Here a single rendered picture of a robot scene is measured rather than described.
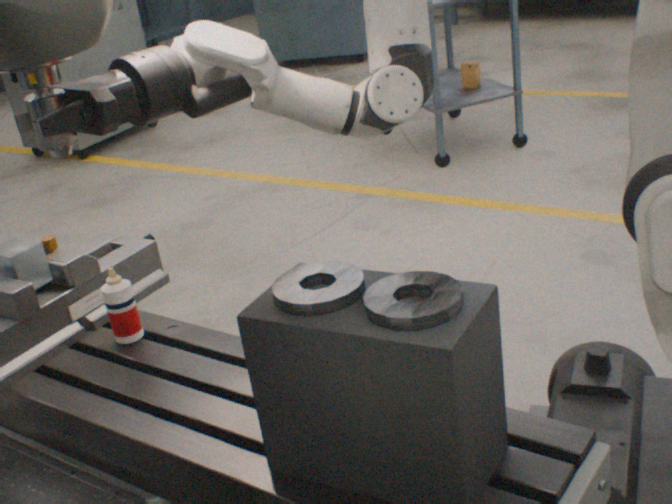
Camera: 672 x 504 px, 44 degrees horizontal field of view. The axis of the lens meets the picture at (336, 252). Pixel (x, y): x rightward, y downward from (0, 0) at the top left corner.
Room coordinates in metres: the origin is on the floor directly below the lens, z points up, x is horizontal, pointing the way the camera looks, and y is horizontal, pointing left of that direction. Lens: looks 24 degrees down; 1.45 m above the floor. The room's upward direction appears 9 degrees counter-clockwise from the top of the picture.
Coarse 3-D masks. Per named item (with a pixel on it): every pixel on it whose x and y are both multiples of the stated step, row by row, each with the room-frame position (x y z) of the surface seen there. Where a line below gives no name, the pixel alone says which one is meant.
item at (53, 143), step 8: (56, 104) 0.95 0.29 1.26; (64, 104) 0.96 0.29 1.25; (32, 112) 0.95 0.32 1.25; (40, 112) 0.95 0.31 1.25; (48, 112) 0.95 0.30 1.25; (32, 120) 0.96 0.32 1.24; (40, 136) 0.95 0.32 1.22; (56, 136) 0.95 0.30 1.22; (64, 136) 0.95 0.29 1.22; (72, 136) 0.96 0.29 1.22; (40, 144) 0.96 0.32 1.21; (48, 144) 0.95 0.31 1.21; (56, 144) 0.95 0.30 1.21; (64, 144) 0.95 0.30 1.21; (72, 144) 0.96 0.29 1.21
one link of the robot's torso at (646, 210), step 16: (656, 192) 0.92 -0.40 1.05; (640, 208) 0.93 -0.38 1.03; (656, 208) 0.92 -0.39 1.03; (640, 224) 0.93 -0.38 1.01; (656, 224) 0.91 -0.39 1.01; (640, 240) 0.93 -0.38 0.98; (656, 240) 0.91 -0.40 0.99; (640, 256) 0.93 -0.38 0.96; (656, 256) 0.91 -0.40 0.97; (640, 272) 0.93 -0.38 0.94; (656, 272) 0.91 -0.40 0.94; (656, 288) 0.92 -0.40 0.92; (656, 304) 0.93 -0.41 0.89; (656, 320) 0.95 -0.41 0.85
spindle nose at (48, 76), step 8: (56, 64) 0.97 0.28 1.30; (16, 72) 0.96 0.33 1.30; (24, 72) 0.95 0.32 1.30; (32, 72) 0.95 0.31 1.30; (40, 72) 0.95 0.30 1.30; (48, 72) 0.96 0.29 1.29; (56, 72) 0.96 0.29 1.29; (24, 80) 0.95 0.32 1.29; (40, 80) 0.95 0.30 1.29; (48, 80) 0.95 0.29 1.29; (56, 80) 0.96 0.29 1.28; (24, 88) 0.95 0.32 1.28; (32, 88) 0.95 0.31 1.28
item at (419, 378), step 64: (256, 320) 0.68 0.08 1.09; (320, 320) 0.66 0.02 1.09; (384, 320) 0.63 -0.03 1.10; (448, 320) 0.62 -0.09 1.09; (256, 384) 0.69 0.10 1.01; (320, 384) 0.65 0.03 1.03; (384, 384) 0.61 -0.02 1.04; (448, 384) 0.58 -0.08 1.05; (320, 448) 0.66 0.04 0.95; (384, 448) 0.62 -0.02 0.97; (448, 448) 0.58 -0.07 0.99
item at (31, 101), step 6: (54, 90) 0.98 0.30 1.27; (60, 90) 0.98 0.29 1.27; (30, 96) 0.97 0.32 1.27; (36, 96) 0.96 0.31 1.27; (42, 96) 0.96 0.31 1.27; (48, 96) 0.95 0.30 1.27; (54, 96) 0.96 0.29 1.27; (60, 96) 0.96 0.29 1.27; (66, 96) 0.97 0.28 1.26; (30, 102) 0.95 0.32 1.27; (36, 102) 0.95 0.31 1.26; (42, 102) 0.95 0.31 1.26; (48, 102) 0.95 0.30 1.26; (54, 102) 0.95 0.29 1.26
